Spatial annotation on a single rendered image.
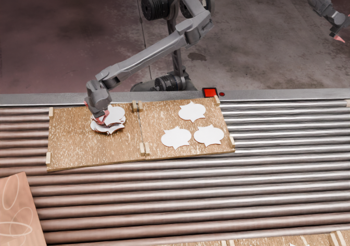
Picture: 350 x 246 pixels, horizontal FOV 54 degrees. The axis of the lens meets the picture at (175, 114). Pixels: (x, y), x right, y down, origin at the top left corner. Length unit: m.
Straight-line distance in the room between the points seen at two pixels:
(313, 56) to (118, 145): 2.92
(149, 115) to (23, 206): 0.70
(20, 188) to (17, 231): 0.16
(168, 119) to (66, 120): 0.48
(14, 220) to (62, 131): 0.50
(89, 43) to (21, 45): 0.67
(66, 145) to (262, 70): 2.48
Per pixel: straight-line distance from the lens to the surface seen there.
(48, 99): 1.84
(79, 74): 3.39
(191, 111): 1.71
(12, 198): 1.37
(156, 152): 1.54
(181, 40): 1.40
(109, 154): 1.54
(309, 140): 1.80
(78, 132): 1.64
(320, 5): 1.92
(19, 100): 1.88
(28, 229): 1.30
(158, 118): 1.67
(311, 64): 3.95
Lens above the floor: 2.16
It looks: 46 degrees down
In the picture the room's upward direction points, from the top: 6 degrees clockwise
